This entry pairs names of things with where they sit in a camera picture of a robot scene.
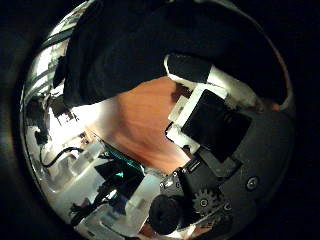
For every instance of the black piece of clothing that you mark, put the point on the black piece of clothing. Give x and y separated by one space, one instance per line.
133 43

